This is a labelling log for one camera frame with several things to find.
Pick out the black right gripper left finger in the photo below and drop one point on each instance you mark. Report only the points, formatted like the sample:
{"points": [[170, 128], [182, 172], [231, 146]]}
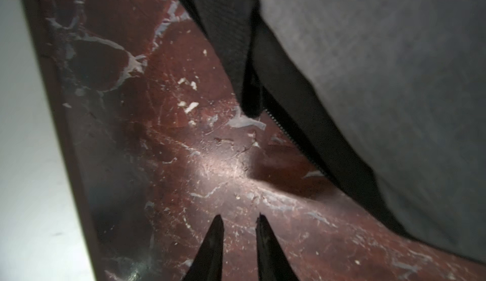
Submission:
{"points": [[207, 264]]}

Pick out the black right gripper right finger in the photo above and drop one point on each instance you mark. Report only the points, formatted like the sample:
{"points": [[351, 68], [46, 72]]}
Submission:
{"points": [[273, 265]]}

